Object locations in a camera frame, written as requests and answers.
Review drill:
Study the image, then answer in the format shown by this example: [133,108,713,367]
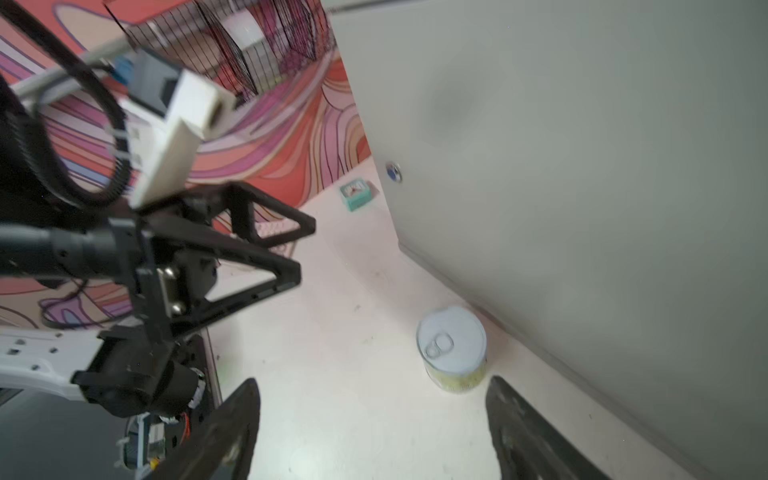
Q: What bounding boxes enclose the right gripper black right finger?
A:
[485,375,607,480]

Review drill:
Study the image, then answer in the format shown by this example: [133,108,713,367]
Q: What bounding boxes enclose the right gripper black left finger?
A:
[148,378,261,480]

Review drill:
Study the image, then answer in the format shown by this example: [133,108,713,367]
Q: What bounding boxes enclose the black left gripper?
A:
[1,181,316,342]

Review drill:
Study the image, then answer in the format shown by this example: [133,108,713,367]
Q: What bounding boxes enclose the green can pull tab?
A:
[416,306,488,393]

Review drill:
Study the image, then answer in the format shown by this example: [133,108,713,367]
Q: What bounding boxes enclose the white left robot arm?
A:
[1,182,316,418]

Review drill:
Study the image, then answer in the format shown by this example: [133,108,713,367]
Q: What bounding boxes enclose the pink calculator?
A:
[213,215,298,258]

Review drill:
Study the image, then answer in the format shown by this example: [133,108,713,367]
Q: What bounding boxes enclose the mint green alarm clock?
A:
[339,178,374,212]

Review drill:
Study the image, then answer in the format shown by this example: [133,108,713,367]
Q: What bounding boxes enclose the grey metal cabinet box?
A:
[323,1,767,479]

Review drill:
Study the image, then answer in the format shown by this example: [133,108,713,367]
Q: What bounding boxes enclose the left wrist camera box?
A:
[119,48,237,210]

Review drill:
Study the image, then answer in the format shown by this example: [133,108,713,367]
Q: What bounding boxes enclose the black wire basket left wall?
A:
[103,0,335,101]

